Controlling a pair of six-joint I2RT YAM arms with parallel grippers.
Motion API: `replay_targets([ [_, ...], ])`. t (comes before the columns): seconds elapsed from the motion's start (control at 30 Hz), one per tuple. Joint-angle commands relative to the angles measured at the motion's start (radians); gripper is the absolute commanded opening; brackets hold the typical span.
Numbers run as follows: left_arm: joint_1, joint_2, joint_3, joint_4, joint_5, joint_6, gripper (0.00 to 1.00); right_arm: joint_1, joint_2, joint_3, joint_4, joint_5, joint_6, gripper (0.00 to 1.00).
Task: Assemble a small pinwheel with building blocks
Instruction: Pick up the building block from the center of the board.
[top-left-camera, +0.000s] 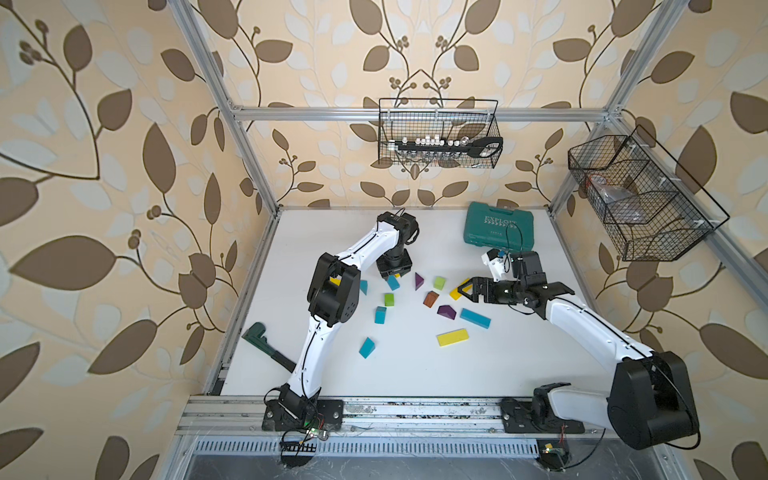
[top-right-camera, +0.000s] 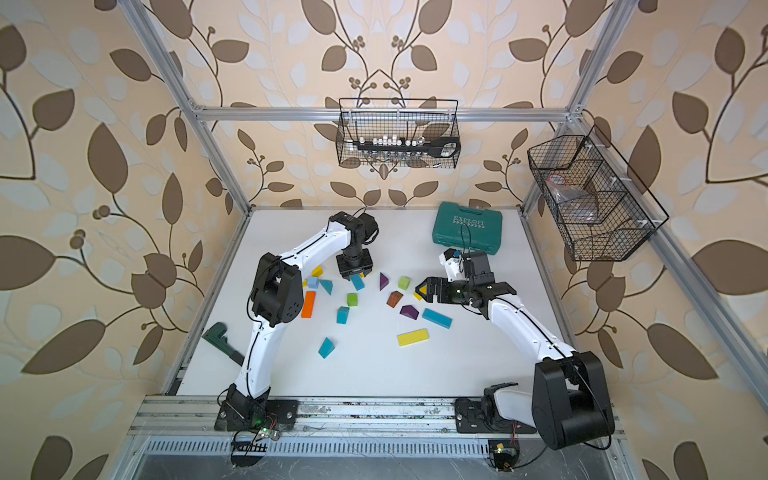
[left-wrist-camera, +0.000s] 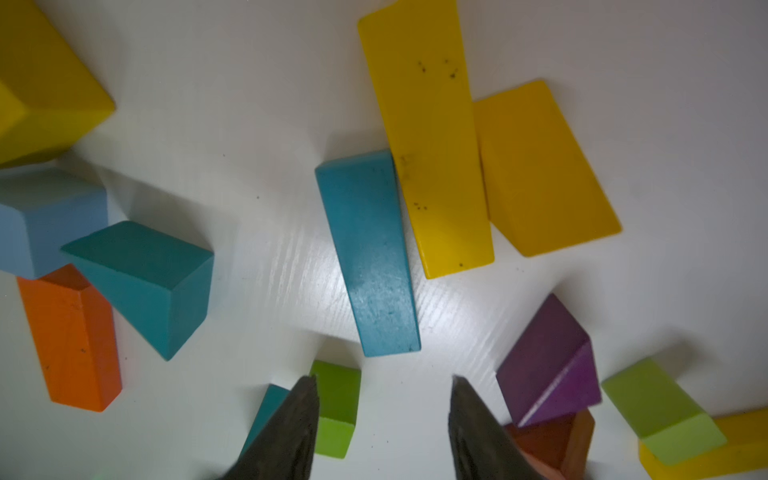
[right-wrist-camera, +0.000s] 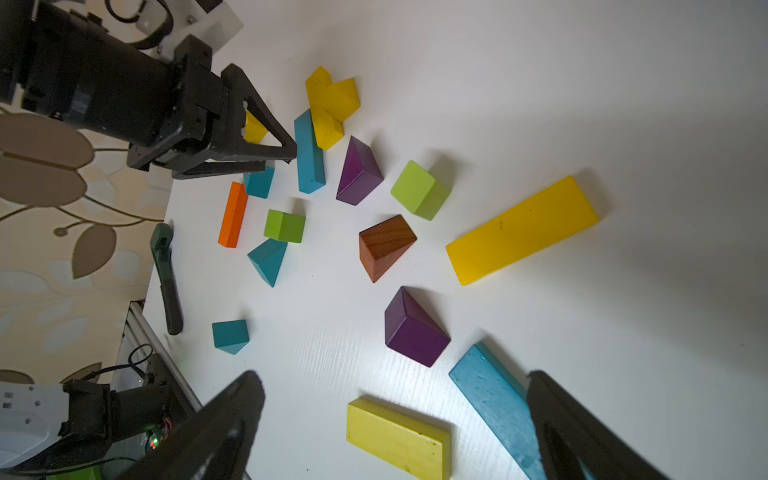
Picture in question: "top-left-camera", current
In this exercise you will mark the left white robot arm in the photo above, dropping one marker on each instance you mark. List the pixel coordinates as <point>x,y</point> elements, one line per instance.
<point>333,297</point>

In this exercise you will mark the right wire basket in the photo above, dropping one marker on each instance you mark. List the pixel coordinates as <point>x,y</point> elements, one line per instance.
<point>679,210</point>

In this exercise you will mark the light green cube right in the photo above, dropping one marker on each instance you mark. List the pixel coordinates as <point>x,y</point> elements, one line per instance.
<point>439,283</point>

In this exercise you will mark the purple triangle block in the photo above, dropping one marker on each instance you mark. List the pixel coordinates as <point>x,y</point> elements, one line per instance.
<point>447,311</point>
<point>418,281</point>

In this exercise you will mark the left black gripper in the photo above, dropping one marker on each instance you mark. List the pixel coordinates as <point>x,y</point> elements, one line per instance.
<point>390,270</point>

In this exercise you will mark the back wire basket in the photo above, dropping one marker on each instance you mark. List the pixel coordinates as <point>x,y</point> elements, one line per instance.
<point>405,119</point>

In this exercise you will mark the dark green hand tool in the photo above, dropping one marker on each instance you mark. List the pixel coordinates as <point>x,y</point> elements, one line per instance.
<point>255,335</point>

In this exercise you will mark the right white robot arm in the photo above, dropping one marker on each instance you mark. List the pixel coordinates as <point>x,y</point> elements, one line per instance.
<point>650,400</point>

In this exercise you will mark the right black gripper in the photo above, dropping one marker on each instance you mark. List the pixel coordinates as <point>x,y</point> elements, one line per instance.
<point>486,288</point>

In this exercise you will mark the brown wooden block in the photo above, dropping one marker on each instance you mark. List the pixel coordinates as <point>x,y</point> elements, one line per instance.
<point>431,299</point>

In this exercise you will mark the long teal block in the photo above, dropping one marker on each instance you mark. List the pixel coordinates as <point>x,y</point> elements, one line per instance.
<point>475,318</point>
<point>393,282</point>

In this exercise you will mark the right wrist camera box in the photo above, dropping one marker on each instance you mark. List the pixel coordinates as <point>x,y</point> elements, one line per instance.
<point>497,262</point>

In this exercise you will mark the plastic bag in basket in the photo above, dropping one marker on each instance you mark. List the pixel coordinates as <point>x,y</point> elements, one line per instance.
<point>617,204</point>

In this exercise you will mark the socket rail with sockets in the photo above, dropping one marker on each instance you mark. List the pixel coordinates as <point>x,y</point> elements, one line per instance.
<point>482,148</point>

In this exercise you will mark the wire basket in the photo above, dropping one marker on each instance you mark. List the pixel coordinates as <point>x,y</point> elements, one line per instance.
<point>405,119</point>
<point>679,210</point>

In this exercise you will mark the green plastic tool case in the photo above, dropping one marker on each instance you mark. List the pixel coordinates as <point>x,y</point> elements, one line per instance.
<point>493,227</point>

